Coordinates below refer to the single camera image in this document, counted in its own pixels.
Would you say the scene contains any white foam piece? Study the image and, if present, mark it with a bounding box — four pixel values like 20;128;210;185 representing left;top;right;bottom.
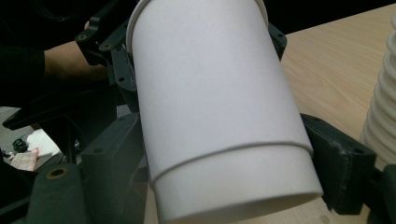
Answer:
25;128;63;159

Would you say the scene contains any stack of white cups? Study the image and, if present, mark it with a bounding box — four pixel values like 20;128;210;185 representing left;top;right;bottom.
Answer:
359;12;396;172

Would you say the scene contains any pink checked cloth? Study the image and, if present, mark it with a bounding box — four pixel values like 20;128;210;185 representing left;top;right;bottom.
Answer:
10;147;40;173

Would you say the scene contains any white paper cup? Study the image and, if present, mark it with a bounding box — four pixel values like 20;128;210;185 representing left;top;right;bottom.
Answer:
125;0;325;224

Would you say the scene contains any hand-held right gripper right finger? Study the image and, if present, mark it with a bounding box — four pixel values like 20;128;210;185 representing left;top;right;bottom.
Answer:
299;113;378;217

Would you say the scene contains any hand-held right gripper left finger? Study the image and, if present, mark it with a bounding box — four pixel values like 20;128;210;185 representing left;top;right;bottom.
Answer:
78;112;151;224

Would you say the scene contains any dark bar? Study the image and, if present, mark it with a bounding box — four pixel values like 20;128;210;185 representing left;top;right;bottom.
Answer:
2;88;125;132

